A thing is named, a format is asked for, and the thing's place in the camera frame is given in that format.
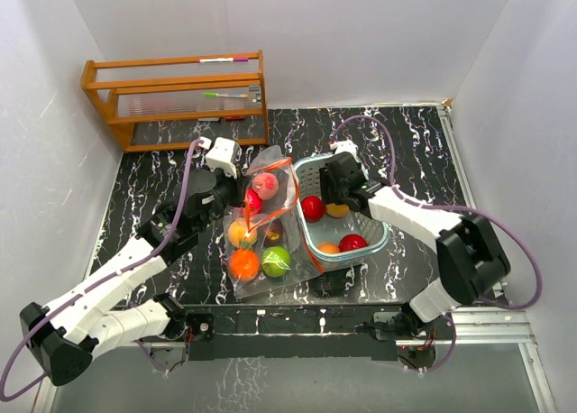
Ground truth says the clear zip bag orange zipper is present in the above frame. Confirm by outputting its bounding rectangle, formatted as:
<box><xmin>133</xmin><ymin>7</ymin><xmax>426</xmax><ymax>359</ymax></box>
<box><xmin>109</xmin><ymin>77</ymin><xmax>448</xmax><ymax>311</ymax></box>
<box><xmin>224</xmin><ymin>205</ymin><xmax>326</xmax><ymax>299</ymax></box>

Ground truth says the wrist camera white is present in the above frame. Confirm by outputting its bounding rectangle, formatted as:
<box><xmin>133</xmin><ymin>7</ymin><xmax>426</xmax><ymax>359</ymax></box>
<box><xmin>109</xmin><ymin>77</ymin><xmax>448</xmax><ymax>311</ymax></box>
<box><xmin>329</xmin><ymin>140</ymin><xmax>358</xmax><ymax>156</ymax></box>
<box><xmin>197</xmin><ymin>135</ymin><xmax>243</xmax><ymax>179</ymax></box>

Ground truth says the green apple toy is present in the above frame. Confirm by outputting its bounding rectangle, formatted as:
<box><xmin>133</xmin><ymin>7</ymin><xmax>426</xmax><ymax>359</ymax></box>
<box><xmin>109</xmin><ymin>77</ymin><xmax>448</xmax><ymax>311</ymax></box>
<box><xmin>261</xmin><ymin>246</ymin><xmax>292</xmax><ymax>278</ymax></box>

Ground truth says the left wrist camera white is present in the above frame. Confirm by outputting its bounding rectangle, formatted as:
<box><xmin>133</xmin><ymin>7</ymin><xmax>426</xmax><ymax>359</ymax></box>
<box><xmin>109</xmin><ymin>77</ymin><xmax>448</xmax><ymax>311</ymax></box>
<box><xmin>197</xmin><ymin>135</ymin><xmax>243</xmax><ymax>179</ymax></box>

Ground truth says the small orange peach toy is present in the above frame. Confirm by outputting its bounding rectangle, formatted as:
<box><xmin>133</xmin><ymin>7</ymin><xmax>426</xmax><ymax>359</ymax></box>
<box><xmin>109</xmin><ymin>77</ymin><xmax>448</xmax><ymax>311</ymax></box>
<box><xmin>316</xmin><ymin>242</ymin><xmax>340</xmax><ymax>254</ymax></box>

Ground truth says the yellow orange peach toy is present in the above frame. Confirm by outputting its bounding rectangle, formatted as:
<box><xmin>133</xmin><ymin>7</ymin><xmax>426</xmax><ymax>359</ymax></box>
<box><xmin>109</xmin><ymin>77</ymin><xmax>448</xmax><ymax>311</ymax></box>
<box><xmin>325</xmin><ymin>203</ymin><xmax>350</xmax><ymax>219</ymax></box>

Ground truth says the pink peach toy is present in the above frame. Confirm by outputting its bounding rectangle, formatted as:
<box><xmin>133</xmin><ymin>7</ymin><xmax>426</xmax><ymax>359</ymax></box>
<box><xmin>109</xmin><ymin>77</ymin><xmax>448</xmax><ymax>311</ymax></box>
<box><xmin>252</xmin><ymin>172</ymin><xmax>279</xmax><ymax>200</ymax></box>

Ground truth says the bright red apple toy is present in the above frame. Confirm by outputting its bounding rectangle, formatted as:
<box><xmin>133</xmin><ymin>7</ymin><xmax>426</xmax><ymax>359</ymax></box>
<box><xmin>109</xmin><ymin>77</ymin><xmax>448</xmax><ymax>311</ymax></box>
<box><xmin>244</xmin><ymin>188</ymin><xmax>263</xmax><ymax>216</ymax></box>

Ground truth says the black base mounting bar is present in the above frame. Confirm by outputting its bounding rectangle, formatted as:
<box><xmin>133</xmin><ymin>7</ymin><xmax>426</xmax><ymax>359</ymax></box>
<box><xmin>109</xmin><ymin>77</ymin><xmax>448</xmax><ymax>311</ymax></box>
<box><xmin>134</xmin><ymin>302</ymin><xmax>438</xmax><ymax>364</ymax></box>

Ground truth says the light blue plastic basket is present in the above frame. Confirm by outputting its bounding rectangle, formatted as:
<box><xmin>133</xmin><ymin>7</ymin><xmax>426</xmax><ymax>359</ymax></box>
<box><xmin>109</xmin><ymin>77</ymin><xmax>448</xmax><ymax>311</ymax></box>
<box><xmin>295</xmin><ymin>154</ymin><xmax>389</xmax><ymax>272</ymax></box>

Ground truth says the pink white marker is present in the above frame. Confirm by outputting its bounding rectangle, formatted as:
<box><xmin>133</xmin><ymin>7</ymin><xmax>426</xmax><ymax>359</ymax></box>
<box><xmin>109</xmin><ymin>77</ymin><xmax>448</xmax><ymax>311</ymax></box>
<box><xmin>198</xmin><ymin>56</ymin><xmax>250</xmax><ymax>64</ymax></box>

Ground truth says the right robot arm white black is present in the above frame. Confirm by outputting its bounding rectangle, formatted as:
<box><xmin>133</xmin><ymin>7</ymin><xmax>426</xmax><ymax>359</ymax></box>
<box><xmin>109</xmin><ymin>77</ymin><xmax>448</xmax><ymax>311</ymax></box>
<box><xmin>319</xmin><ymin>151</ymin><xmax>510</xmax><ymax>338</ymax></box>

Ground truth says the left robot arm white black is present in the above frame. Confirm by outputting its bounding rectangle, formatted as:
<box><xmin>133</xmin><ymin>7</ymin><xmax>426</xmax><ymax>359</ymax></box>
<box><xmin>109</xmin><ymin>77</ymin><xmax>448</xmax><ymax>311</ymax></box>
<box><xmin>20</xmin><ymin>168</ymin><xmax>248</xmax><ymax>386</ymax></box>

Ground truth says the yellow lemon toy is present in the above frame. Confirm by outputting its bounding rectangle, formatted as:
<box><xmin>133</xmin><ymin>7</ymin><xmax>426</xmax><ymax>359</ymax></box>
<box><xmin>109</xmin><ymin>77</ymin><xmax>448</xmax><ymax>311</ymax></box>
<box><xmin>227</xmin><ymin>220</ymin><xmax>258</xmax><ymax>248</ymax></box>

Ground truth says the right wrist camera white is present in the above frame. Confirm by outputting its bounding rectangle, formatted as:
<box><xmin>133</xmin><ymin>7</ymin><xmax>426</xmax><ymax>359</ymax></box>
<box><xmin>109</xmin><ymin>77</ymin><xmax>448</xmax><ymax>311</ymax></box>
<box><xmin>329</xmin><ymin>140</ymin><xmax>358</xmax><ymax>156</ymax></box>

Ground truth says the orange persimmon toy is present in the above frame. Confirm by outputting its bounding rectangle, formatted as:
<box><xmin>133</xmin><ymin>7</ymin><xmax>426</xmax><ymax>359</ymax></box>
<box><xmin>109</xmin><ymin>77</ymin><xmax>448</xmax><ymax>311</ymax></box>
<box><xmin>229</xmin><ymin>249</ymin><xmax>260</xmax><ymax>282</ymax></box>

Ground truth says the wooden shelf rack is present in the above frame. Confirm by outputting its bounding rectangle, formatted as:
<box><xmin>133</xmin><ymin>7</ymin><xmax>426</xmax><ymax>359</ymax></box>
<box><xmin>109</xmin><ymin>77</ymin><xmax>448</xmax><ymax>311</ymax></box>
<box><xmin>80</xmin><ymin>50</ymin><xmax>270</xmax><ymax>153</ymax></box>

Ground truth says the green marker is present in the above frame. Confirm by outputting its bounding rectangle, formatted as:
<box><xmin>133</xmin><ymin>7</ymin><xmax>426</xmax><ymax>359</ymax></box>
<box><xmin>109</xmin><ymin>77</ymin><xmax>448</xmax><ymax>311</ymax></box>
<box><xmin>203</xmin><ymin>92</ymin><xmax>249</xmax><ymax>99</ymax></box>

